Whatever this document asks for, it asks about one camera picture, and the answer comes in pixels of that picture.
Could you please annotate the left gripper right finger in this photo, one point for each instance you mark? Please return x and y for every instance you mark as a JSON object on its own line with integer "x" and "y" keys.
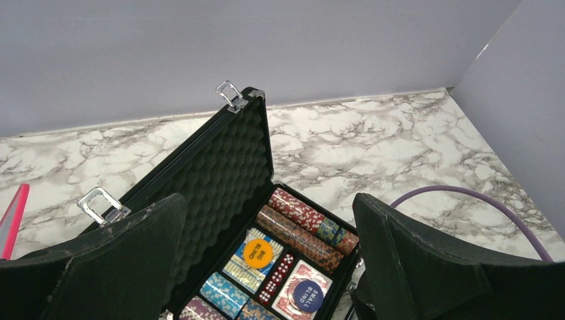
{"x": 414, "y": 271}

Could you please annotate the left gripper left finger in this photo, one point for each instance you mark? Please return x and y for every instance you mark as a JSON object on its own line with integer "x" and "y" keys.
{"x": 119, "y": 271}

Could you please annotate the blue dealer button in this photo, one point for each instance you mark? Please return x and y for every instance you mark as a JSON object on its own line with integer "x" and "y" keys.
{"x": 308, "y": 296}

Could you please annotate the red card deck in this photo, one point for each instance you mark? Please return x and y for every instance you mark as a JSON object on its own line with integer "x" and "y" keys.
{"x": 284, "y": 304}

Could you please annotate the black poker case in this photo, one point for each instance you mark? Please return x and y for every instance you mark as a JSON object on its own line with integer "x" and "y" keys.
{"x": 224, "y": 171}

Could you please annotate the orange dealer button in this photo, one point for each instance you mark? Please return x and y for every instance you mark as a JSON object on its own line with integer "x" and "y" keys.
{"x": 257, "y": 253}

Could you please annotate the blue card deck in case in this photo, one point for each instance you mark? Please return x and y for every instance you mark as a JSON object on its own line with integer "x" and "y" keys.
{"x": 246, "y": 276}

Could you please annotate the red framed whiteboard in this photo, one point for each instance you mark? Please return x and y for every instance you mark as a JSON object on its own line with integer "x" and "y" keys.
{"x": 11, "y": 221}

